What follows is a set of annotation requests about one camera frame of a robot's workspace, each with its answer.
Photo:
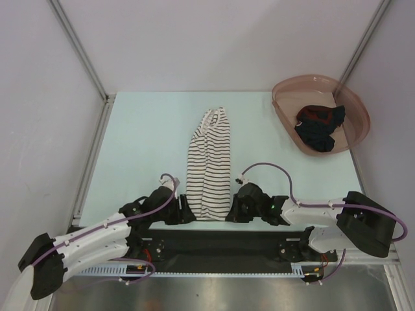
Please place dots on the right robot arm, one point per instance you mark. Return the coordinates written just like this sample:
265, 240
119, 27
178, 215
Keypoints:
352, 221

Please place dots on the brown translucent plastic basin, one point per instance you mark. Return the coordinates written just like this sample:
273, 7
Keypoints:
291, 95

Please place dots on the left slotted cable duct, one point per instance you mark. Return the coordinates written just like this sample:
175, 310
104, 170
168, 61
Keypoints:
117, 270

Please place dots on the right slotted cable duct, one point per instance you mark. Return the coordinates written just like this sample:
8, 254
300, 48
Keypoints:
311, 268

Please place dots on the right aluminium frame post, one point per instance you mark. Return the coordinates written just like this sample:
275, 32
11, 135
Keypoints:
370, 30

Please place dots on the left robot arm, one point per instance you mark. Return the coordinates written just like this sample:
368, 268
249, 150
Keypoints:
56, 260

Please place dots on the aluminium frame post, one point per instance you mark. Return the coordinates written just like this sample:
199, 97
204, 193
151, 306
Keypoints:
370, 30
74, 40

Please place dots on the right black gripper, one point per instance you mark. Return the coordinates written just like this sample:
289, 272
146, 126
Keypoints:
235, 215

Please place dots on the left aluminium frame post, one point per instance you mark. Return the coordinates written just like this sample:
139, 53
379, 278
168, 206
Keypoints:
74, 40

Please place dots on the black white striped tank top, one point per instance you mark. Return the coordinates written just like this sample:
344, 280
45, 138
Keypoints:
208, 175

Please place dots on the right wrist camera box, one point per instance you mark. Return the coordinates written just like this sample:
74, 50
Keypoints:
241, 179

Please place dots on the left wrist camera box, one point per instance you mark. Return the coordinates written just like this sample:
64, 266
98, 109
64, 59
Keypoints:
168, 182

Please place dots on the dark navy red tank top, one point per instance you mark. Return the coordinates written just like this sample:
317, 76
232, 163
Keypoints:
316, 124

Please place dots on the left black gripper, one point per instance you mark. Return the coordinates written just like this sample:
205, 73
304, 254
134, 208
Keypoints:
184, 215

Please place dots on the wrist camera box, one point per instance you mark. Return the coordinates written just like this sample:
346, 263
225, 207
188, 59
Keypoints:
168, 182
241, 179

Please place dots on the slotted cable duct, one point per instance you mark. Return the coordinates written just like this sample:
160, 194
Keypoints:
311, 268
117, 270

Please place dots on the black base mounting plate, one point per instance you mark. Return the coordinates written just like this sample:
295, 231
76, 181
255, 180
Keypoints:
225, 252

